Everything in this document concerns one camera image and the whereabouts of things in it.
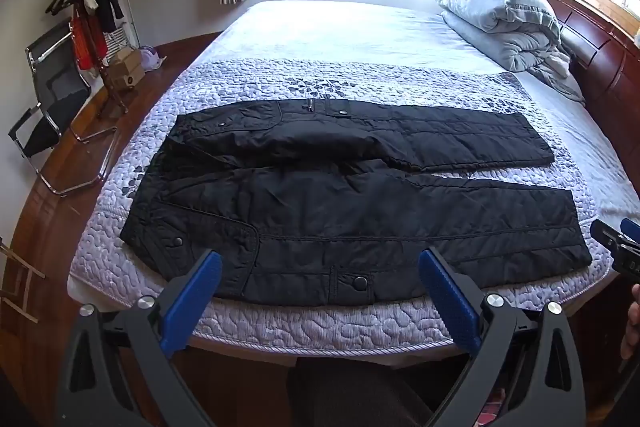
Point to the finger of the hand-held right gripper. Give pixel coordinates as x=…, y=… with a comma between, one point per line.
x=604, y=234
x=631, y=225

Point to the wooden headboard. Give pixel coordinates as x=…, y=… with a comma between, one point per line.
x=605, y=72

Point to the wooden easel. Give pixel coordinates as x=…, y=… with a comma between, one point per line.
x=20, y=277

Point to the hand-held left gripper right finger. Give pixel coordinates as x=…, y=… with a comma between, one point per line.
x=445, y=302

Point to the folded grey duvet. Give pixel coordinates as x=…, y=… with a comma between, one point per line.
x=515, y=47

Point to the black metal frame chair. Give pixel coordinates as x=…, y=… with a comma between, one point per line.
x=55, y=107

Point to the black quilted pants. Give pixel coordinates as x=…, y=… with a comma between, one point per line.
x=350, y=217

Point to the red bag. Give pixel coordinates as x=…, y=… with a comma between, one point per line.
x=90, y=42

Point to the person's right hand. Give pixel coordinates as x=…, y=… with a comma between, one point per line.
x=633, y=322

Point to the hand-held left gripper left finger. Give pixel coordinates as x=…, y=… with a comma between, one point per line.
x=192, y=302

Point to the wooden coat rack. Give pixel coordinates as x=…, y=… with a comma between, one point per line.
x=111, y=89

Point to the bed with quilted purple bedspread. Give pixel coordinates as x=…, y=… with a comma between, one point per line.
x=350, y=57

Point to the purple plastic bag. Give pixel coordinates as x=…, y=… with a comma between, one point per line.
x=152, y=58

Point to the cardboard box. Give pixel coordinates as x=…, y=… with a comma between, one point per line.
x=125, y=69

